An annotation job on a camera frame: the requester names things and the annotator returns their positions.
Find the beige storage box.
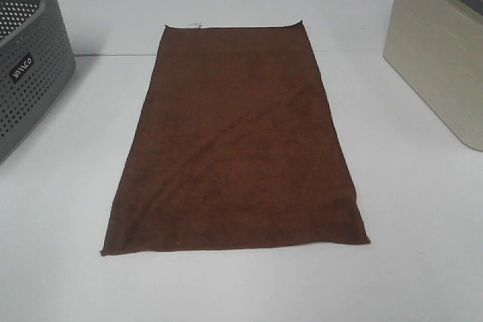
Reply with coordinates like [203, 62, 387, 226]
[383, 0, 482, 150]

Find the brown towel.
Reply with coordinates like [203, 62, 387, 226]
[101, 22, 370, 256]

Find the grey perforated plastic basket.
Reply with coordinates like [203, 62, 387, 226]
[1, 0, 75, 158]

